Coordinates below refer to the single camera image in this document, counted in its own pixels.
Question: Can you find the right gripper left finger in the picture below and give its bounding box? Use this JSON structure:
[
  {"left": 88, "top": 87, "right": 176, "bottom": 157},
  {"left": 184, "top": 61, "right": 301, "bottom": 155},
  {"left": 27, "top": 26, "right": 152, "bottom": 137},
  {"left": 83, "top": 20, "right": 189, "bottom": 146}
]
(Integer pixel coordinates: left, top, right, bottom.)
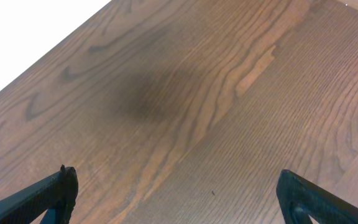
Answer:
[{"left": 0, "top": 166, "right": 78, "bottom": 224}]

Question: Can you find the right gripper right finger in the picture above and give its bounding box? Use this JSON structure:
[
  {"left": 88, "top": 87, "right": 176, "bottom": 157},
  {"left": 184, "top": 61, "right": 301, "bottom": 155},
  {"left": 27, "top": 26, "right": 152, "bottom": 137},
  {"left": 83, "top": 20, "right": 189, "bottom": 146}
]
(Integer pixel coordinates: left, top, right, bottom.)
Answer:
[{"left": 276, "top": 169, "right": 358, "bottom": 224}]

